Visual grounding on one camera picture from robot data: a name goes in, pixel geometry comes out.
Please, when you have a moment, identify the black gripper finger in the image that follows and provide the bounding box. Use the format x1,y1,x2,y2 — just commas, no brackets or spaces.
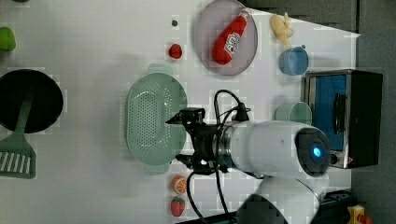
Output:
166,112,186,125
176,154,194,169

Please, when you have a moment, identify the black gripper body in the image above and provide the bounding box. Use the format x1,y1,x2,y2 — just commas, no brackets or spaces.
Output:
186,124,228,175

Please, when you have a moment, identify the mint green oval strainer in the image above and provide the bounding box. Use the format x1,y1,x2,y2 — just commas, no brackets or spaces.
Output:
125,63,188,175

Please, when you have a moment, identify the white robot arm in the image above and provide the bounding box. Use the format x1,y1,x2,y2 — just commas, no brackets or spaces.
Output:
167,109,330,224

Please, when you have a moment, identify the toy orange half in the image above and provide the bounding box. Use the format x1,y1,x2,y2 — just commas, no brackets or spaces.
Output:
172,175,187,195

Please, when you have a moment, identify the red toy strawberry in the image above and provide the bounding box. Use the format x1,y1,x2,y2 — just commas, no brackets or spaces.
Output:
170,197,186,217

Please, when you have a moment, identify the red ketchup bottle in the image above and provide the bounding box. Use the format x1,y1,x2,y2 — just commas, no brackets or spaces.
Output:
211,9,250,65

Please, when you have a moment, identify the mint green mug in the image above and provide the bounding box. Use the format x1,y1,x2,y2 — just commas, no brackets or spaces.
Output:
275,102,312,125

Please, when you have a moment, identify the grey round plate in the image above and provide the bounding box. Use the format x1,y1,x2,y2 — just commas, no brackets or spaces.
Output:
194,0,258,76

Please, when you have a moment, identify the blue cup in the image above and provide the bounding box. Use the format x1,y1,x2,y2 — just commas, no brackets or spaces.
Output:
278,47,309,76

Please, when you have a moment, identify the black frying pan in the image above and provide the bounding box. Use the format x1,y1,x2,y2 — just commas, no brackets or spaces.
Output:
0,69,64,133

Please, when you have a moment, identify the silver black toaster oven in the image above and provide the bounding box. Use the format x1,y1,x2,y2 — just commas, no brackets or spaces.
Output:
304,69,383,169

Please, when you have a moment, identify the yellow red toy object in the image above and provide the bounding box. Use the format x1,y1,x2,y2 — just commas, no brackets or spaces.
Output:
347,205,373,224

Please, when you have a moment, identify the green slotted spatula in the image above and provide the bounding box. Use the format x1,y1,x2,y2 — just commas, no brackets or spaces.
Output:
0,99,35,179

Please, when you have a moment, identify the green toy pepper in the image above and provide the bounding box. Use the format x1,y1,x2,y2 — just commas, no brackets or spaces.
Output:
0,27,16,51

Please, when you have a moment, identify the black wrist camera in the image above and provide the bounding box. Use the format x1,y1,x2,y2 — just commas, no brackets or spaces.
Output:
180,107,205,125

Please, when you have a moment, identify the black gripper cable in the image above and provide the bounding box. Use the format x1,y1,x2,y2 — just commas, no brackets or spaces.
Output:
186,89,252,224

